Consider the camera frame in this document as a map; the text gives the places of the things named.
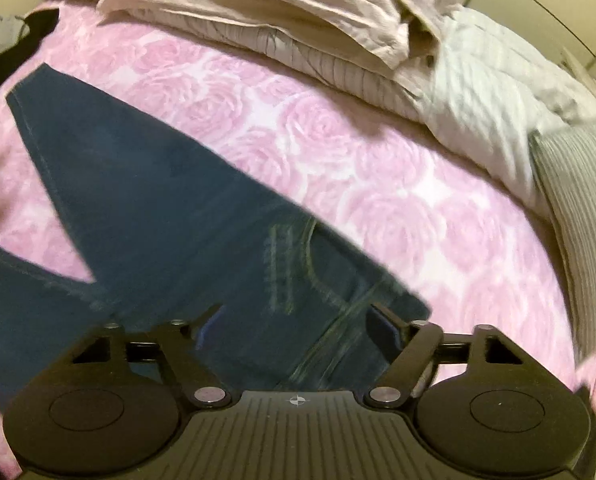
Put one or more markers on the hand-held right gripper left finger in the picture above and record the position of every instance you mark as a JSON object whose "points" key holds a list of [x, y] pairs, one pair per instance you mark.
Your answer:
{"points": [[203, 327]]}

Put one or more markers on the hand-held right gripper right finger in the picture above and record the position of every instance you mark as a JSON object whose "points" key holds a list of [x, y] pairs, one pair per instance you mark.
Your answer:
{"points": [[382, 332]]}

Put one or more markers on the dark blue jeans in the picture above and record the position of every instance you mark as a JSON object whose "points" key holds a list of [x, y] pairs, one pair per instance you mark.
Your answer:
{"points": [[178, 210]]}

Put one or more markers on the grey sweatshirt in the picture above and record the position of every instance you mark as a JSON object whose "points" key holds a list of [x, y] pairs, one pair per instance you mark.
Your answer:
{"points": [[0, 32]]}

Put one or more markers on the pink floral blanket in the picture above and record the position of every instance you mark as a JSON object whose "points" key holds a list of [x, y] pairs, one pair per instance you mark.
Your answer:
{"points": [[377, 185]]}

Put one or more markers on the grey woven pillow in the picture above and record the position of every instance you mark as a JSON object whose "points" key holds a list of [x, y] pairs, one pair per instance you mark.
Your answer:
{"points": [[577, 210]]}

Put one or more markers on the striped pillow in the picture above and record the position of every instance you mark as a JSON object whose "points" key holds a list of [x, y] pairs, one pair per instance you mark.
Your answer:
{"points": [[328, 70]]}

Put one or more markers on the white striped duvet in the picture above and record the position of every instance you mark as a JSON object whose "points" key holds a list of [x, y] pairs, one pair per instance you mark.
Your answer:
{"points": [[487, 85]]}

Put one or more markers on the black printed garment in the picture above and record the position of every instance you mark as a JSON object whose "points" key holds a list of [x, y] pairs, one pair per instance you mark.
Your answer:
{"points": [[40, 27]]}

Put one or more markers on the cream wardrobe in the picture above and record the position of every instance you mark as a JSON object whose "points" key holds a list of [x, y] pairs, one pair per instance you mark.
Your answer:
{"points": [[552, 0]]}

